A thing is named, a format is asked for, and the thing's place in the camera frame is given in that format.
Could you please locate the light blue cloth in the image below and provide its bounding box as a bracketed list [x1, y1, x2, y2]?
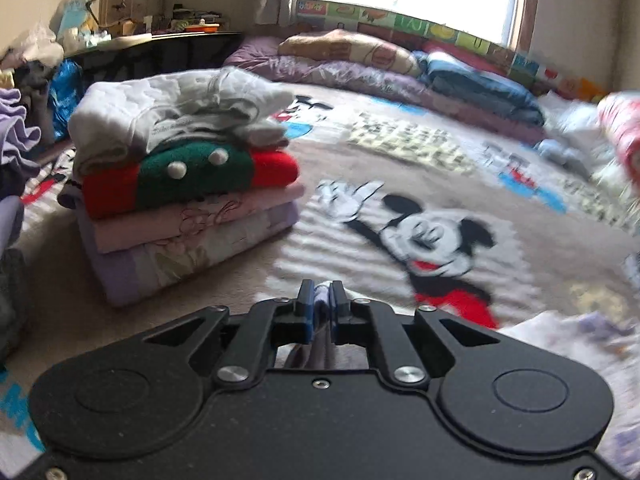
[535, 137, 591, 168]

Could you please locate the lavender floral folded garment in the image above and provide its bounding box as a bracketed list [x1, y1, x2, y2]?
[75, 200, 301, 308]

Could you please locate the white quilted folded garment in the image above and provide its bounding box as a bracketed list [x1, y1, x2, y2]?
[67, 66, 297, 176]

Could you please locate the beige printed pillow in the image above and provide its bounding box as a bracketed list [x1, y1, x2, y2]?
[277, 29, 423, 78]

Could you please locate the wooden frame rack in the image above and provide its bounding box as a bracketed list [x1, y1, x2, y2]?
[97, 0, 151, 36]

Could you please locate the pile of unfolded clothes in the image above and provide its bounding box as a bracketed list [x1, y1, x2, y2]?
[0, 25, 66, 361]

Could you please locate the white crumpled cloth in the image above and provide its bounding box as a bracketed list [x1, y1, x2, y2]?
[537, 92, 616, 161]

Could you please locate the colourful printed play mat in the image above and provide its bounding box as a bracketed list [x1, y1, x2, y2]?
[295, 0, 608, 103]

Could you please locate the red green knit sweater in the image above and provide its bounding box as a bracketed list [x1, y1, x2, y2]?
[81, 142, 300, 220]

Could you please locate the purple quilt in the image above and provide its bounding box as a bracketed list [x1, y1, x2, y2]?
[222, 35, 546, 143]

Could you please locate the pink folded garment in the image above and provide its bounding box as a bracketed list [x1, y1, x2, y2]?
[75, 182, 307, 255]

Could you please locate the black desk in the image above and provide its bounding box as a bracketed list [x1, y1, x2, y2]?
[65, 31, 246, 81]

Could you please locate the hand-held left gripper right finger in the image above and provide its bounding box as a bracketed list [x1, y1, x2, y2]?
[329, 281, 502, 388]

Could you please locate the pink white rolled cloth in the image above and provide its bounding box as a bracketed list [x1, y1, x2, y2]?
[597, 91, 640, 186]

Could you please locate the cartoon mouse printed blanket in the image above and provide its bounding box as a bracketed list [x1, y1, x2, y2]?
[0, 79, 640, 461]

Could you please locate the white lavender printed garment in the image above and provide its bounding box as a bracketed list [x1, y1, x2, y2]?
[285, 280, 640, 476]

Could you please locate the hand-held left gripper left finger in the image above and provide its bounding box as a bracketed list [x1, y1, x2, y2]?
[144, 280, 317, 388]

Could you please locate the blue plastic bag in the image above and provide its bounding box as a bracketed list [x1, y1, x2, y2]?
[47, 59, 86, 143]

